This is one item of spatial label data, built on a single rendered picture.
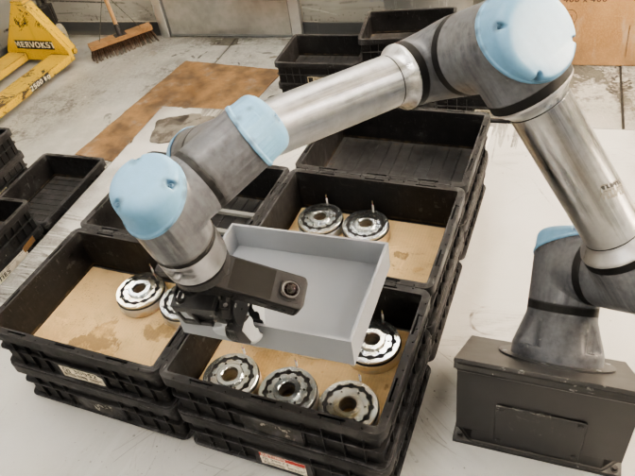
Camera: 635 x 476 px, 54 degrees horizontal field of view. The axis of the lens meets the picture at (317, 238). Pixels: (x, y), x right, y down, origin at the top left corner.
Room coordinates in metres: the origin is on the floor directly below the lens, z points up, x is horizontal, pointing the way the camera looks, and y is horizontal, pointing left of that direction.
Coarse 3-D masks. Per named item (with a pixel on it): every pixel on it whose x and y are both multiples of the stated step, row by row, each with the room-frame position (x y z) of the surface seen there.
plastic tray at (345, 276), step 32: (256, 256) 0.78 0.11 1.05; (288, 256) 0.77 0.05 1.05; (320, 256) 0.76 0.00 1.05; (352, 256) 0.73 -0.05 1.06; (384, 256) 0.68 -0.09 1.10; (320, 288) 0.68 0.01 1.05; (352, 288) 0.67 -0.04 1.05; (288, 320) 0.63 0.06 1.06; (320, 320) 0.62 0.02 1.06; (352, 320) 0.61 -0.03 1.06; (320, 352) 0.55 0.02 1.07; (352, 352) 0.53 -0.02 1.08
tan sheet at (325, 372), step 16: (224, 352) 0.78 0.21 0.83; (240, 352) 0.77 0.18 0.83; (256, 352) 0.76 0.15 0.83; (272, 352) 0.76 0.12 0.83; (288, 352) 0.75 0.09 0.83; (272, 368) 0.72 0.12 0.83; (304, 368) 0.71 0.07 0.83; (320, 368) 0.70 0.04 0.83; (336, 368) 0.69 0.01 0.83; (352, 368) 0.69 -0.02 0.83; (320, 384) 0.67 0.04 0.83; (368, 384) 0.65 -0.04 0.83; (384, 384) 0.64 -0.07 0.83; (384, 400) 0.61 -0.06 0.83
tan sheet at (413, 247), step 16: (304, 208) 1.17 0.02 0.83; (400, 224) 1.05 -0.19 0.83; (416, 224) 1.04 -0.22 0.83; (400, 240) 1.00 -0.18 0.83; (416, 240) 0.99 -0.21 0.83; (432, 240) 0.98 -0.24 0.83; (400, 256) 0.95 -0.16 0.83; (416, 256) 0.94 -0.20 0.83; (432, 256) 0.93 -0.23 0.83; (400, 272) 0.90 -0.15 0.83; (416, 272) 0.90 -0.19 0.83
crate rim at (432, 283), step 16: (288, 176) 1.17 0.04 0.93; (320, 176) 1.15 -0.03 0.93; (336, 176) 1.14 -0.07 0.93; (352, 176) 1.13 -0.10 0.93; (448, 192) 1.02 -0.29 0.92; (464, 192) 1.00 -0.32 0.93; (272, 208) 1.07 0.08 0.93; (256, 224) 1.02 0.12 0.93; (448, 224) 0.91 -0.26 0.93; (448, 240) 0.87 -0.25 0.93; (432, 272) 0.79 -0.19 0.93; (432, 288) 0.76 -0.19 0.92
